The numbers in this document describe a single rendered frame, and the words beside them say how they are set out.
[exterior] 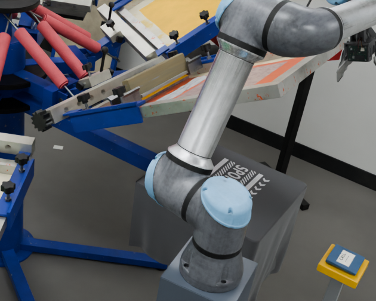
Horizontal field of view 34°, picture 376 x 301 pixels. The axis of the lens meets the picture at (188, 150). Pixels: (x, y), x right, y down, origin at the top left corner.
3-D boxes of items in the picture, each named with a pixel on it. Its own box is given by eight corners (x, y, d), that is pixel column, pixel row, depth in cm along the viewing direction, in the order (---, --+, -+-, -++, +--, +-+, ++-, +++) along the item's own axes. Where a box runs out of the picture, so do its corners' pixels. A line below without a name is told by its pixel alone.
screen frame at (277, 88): (349, 43, 208) (347, 33, 207) (280, 97, 163) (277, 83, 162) (168, 79, 254) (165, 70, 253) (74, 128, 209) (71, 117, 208)
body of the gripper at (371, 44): (342, 63, 173) (342, 20, 169) (352, 55, 180) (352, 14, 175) (369, 64, 169) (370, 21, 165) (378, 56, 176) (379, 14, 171)
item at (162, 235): (241, 304, 221) (262, 227, 202) (230, 319, 214) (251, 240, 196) (138, 248, 238) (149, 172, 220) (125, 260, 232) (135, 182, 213)
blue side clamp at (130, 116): (151, 117, 194) (144, 97, 193) (142, 123, 191) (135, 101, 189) (84, 127, 212) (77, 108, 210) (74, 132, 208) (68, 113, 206)
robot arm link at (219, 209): (222, 263, 132) (233, 214, 125) (176, 231, 139) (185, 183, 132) (254, 240, 140) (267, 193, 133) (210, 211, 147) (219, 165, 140)
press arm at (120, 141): (252, 212, 224) (256, 199, 221) (245, 220, 219) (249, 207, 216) (6, 94, 271) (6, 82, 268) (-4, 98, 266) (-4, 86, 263)
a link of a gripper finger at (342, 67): (324, 80, 180) (342, 56, 174) (331, 74, 185) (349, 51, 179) (333, 86, 179) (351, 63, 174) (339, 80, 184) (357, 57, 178)
